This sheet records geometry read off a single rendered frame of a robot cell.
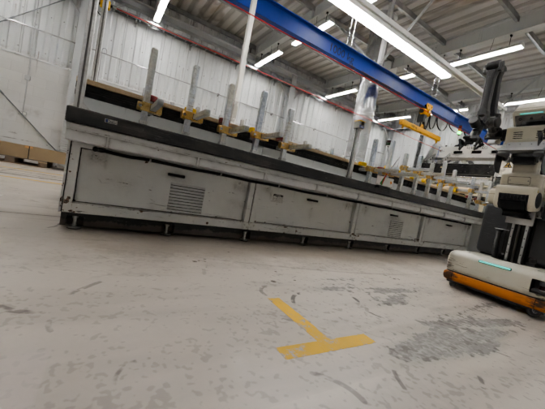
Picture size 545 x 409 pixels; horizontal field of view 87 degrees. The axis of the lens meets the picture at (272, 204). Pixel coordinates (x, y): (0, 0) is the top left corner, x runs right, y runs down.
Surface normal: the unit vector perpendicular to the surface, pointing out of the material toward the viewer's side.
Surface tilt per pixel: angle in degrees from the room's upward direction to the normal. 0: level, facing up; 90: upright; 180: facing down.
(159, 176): 90
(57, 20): 90
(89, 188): 90
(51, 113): 90
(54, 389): 0
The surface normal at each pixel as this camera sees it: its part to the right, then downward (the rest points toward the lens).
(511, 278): -0.84, -0.13
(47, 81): 0.51, 0.14
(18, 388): 0.18, -0.98
